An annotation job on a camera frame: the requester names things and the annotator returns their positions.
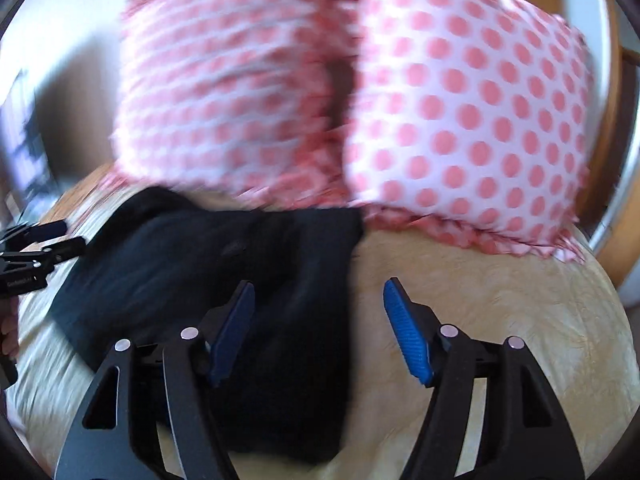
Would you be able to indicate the left hand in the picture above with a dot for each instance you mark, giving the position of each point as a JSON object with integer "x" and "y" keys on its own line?
{"x": 9, "y": 327}

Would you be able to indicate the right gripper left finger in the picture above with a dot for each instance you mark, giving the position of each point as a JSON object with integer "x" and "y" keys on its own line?
{"x": 114, "y": 434}

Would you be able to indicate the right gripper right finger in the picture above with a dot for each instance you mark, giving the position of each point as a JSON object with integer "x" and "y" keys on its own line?
{"x": 493, "y": 413}

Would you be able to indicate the pink polka-dot pillow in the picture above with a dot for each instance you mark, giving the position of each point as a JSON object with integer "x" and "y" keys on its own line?
{"x": 469, "y": 123}
{"x": 234, "y": 96}

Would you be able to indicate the left pink polka-dot pillow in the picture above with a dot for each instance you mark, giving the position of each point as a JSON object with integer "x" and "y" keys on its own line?
{"x": 234, "y": 96}

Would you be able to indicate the cream bed sheet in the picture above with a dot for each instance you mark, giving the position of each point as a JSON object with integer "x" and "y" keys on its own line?
{"x": 569, "y": 314}

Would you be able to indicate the right pink polka-dot pillow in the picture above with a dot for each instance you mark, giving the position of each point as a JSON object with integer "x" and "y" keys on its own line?
{"x": 469, "y": 123}

